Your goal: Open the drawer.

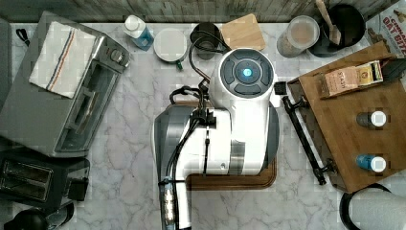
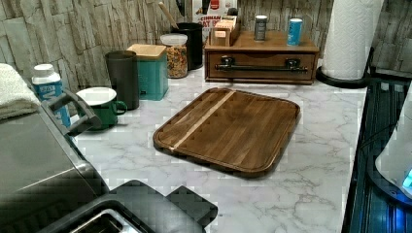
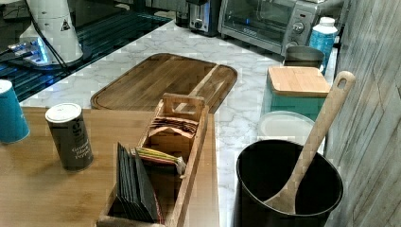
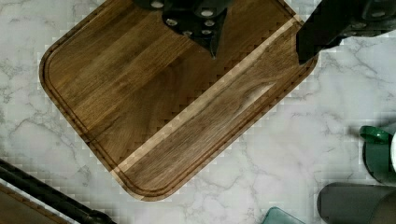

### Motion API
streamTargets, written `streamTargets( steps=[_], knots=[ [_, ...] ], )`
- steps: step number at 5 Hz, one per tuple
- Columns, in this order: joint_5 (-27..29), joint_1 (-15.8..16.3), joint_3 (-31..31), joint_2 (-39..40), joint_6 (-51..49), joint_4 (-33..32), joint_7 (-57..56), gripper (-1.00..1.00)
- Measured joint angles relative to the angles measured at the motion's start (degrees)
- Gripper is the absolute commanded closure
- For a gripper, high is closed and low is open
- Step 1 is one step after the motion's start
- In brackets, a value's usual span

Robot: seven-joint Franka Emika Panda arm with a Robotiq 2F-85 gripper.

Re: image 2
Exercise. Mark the wooden drawer box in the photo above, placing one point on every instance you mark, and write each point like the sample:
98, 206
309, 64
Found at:
273, 51

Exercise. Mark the wooden cutting board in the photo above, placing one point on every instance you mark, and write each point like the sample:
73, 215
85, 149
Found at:
230, 130

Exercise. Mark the blue salt container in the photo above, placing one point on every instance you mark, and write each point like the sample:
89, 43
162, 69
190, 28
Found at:
47, 84

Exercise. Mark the black utensil holder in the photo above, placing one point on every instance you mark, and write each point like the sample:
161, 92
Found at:
194, 43

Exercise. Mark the cereal box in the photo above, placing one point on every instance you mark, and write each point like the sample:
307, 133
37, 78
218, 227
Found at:
209, 12

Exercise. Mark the wooden spoon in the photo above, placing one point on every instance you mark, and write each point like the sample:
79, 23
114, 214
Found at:
168, 15

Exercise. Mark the paper towel roll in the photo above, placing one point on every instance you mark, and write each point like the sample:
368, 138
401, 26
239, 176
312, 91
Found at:
349, 38

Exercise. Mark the white folded towel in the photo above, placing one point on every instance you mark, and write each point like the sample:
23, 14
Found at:
16, 98

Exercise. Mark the dark grey tumbler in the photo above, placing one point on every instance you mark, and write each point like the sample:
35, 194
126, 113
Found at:
123, 74

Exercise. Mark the teal canister wooden lid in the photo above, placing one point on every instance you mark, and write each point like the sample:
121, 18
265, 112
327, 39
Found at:
152, 71

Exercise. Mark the stainless toaster oven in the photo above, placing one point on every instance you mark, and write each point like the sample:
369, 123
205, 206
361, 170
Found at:
43, 175

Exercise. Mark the grey spice jar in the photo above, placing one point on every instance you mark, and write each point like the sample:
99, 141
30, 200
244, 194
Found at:
260, 28

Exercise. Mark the black paper towel holder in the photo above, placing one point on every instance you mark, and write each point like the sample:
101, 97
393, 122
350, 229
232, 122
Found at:
351, 84

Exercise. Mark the green white mug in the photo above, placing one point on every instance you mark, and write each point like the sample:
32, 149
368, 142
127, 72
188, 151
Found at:
104, 102

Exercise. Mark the glass cereal jar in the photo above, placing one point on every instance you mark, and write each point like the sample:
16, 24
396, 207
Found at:
176, 52

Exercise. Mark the blue spice jar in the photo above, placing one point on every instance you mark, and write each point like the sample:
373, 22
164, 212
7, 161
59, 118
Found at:
294, 32

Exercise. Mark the black drawer handle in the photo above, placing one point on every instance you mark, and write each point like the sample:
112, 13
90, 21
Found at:
228, 64

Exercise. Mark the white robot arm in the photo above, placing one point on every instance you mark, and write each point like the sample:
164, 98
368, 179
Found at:
395, 161

